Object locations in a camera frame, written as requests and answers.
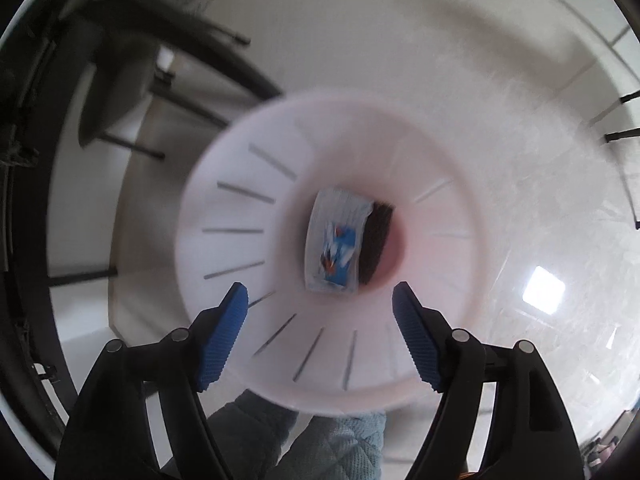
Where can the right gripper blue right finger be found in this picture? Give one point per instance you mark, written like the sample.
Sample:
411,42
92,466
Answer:
421,329

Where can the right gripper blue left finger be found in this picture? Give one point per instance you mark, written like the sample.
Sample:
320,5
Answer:
216,331

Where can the dark brown wrapper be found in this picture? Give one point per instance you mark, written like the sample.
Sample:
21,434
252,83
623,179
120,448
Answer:
374,236

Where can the blue white snack wrapper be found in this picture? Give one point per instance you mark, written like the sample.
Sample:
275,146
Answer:
333,241

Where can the grey quilted trouser leg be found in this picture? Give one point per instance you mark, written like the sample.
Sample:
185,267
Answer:
251,432

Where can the grey dining chair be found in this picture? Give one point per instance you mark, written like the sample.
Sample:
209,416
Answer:
123,39

